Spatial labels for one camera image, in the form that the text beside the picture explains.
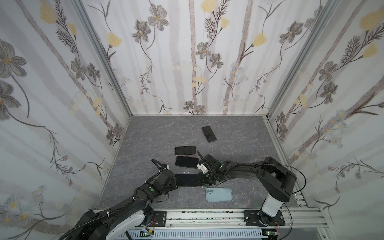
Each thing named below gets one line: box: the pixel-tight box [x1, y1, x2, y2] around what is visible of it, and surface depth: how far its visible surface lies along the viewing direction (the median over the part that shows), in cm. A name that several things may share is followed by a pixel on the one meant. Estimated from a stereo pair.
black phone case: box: [174, 173, 199, 187], surface depth 89 cm
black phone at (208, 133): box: [201, 125, 217, 143], surface depth 114 cm
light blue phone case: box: [205, 187, 233, 202], surface depth 84 cm
